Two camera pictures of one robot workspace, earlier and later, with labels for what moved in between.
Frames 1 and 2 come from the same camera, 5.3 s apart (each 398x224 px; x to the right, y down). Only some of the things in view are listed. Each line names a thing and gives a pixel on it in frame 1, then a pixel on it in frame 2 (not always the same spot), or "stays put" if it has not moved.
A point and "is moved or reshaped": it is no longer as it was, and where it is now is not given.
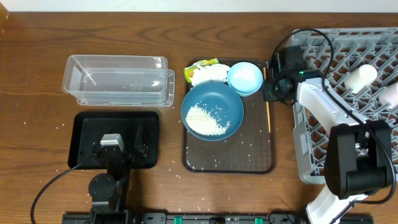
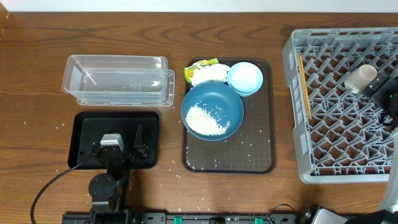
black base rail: [210, 218] stays put
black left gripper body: [117, 153] stays put
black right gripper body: [273, 91] -> [385, 96]
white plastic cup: [361, 78] stays put
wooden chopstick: [267, 105] is moved or reshaped
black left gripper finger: [139, 144] stays put
